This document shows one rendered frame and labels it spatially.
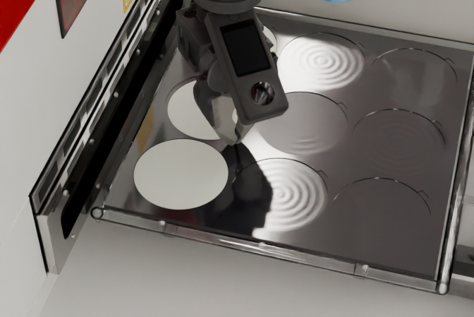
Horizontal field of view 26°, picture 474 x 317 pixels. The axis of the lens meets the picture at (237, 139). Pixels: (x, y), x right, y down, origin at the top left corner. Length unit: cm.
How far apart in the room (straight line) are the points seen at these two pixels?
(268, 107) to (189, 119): 20
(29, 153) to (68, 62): 11
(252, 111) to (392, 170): 22
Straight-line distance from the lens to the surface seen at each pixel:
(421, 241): 105
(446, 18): 129
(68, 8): 99
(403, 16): 130
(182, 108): 117
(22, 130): 95
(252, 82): 97
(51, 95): 100
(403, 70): 123
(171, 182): 109
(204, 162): 111
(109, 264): 113
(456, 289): 111
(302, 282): 111
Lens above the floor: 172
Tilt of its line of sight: 46 degrees down
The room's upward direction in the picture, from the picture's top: straight up
